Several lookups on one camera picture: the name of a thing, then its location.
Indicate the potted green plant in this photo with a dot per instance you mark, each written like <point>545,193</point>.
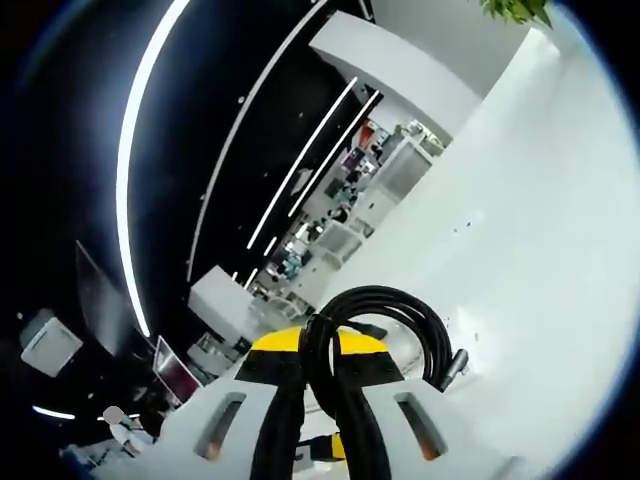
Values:
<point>515,10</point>

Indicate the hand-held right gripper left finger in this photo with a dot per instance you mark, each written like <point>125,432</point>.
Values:
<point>225,430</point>

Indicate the white desk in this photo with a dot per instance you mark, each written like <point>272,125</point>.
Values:
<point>525,250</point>

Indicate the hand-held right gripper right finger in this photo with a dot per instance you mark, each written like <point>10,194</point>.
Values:
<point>425,430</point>

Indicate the short ceiling light strip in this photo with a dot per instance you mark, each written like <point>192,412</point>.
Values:
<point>52,412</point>

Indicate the white mesh office chair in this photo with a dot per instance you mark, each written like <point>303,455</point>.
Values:
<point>405,167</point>

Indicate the white ceiling air unit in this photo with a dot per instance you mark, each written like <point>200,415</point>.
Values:
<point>50,342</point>

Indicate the red wall screen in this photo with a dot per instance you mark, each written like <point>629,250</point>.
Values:
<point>367,132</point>

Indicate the long ceiling light strip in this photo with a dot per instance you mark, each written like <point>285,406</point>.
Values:
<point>127,150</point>

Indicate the open silver laptop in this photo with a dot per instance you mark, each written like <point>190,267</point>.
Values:
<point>172,372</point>

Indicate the dark hanging panel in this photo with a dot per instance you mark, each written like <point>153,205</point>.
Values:
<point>100,295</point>

